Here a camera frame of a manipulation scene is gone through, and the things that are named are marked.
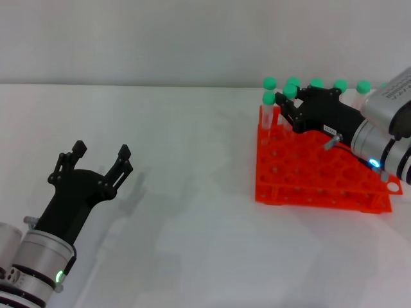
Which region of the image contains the right gripper cable with plug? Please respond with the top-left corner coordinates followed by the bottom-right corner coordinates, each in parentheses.
top-left (322, 133), bottom-right (391, 181)

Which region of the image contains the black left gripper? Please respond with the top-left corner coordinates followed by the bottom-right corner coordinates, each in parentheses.
top-left (33, 140), bottom-right (134, 246)

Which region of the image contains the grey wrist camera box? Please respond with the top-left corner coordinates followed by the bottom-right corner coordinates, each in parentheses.
top-left (360, 66), bottom-right (411, 130)
top-left (0, 221), bottom-right (25, 268)

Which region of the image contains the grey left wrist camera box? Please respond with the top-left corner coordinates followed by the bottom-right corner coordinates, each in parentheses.
top-left (0, 221), bottom-right (25, 268)

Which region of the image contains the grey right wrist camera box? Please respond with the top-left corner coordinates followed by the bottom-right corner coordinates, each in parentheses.
top-left (360, 66), bottom-right (411, 130)

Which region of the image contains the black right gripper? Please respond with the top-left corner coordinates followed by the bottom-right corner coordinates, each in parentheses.
top-left (274, 85), bottom-right (367, 146)

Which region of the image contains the orange test tube rack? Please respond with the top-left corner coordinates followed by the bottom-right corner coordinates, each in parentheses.
top-left (255, 105), bottom-right (405, 214)

